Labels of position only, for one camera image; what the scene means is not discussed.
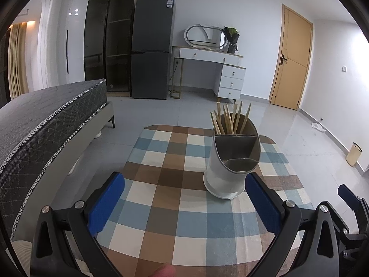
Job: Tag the bundle of wooden chopsticks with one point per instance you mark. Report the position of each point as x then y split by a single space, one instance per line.
230 127

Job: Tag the white wardrobe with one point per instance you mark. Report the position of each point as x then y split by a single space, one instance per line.
75 49

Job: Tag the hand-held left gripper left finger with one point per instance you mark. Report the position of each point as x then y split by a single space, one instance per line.
105 205

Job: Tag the beige curtain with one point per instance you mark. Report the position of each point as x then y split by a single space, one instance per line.
17 63

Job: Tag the white crumpled paper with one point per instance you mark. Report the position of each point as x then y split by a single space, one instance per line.
317 126

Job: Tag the person's left hand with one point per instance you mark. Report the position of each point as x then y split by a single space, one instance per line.
164 271

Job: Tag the light grey bed frame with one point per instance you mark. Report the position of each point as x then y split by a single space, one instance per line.
98 117

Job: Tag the dark grey fridge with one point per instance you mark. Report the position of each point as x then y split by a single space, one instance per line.
150 63

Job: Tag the oval mirror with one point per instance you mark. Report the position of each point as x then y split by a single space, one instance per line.
214 37

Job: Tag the plaid tablecloth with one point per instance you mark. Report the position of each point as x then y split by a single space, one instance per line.
173 207

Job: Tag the dark grey quilted mattress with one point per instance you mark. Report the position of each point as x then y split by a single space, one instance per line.
34 115

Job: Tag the black glass cabinet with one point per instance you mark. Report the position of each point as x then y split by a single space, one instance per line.
115 49

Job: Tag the wooden door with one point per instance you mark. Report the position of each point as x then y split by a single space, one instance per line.
291 63

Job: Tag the black wrapped flower bouquet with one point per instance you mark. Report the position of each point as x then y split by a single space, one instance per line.
232 40

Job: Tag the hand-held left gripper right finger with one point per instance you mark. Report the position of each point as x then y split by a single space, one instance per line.
263 205

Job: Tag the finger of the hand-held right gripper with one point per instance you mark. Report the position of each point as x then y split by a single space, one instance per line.
348 193
350 236

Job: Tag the white vanity desk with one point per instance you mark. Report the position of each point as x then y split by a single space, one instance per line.
230 83

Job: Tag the grey white utensil holder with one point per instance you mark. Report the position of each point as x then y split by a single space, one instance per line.
222 173

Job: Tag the cream trash bin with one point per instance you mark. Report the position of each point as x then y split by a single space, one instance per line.
354 154

